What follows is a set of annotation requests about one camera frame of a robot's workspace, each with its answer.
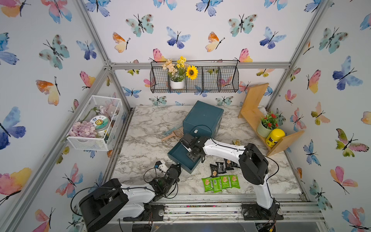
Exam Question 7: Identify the teal bottom drawer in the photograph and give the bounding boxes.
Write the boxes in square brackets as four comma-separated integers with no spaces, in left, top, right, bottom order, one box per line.
[168,142,201,174]

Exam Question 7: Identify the green cookie packet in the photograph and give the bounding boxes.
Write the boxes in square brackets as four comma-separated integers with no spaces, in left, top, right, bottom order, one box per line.
[202,177,214,192]
[220,176,231,189]
[229,175,240,189]
[211,177,222,193]

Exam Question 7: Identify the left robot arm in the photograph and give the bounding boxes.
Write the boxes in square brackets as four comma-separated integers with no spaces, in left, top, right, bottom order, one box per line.
[79,161,181,232]

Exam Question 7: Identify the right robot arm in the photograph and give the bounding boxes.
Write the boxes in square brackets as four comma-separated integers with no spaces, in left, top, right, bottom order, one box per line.
[180,134,273,210]

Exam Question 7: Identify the teal drawer cabinet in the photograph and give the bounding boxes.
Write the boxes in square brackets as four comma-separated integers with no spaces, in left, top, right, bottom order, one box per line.
[183,101,224,138]

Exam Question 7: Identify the small wooden dustpan brush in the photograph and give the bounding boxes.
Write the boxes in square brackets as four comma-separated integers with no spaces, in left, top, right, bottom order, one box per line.
[162,126,184,141]

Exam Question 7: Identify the wooden zigzag shelf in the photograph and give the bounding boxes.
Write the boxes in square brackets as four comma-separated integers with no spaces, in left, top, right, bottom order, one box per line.
[238,83,305,157]

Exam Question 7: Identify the white flower pot with sunflower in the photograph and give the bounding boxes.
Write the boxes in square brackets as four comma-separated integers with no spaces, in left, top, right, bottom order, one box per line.
[162,56,199,90]

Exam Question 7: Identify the green pot red flowers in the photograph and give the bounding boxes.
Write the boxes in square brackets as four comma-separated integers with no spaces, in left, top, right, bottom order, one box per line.
[257,113,279,138]

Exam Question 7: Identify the yellow canister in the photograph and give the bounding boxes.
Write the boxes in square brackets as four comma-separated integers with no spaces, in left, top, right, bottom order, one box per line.
[265,129,286,148]

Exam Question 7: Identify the round green tin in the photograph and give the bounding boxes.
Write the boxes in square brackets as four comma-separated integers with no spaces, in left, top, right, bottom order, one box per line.
[90,115,110,131]

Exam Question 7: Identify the pink artificial flowers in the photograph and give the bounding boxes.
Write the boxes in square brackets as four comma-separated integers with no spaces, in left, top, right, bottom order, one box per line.
[68,121,97,138]

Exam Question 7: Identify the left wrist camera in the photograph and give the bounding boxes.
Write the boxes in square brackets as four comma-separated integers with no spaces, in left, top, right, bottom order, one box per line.
[155,160,169,173]

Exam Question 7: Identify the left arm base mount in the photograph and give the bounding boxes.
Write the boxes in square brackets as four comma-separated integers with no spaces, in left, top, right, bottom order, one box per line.
[122,204,165,222]

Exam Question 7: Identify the black wire wall basket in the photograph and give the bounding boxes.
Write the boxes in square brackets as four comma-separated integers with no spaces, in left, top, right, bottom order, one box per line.
[149,60,240,94]

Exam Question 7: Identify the white mesh wall basket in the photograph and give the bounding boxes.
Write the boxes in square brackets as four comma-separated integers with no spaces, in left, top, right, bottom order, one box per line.
[66,95,124,151]

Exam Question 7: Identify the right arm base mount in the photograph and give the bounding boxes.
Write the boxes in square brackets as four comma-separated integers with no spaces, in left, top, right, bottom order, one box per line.
[242,202,284,220]

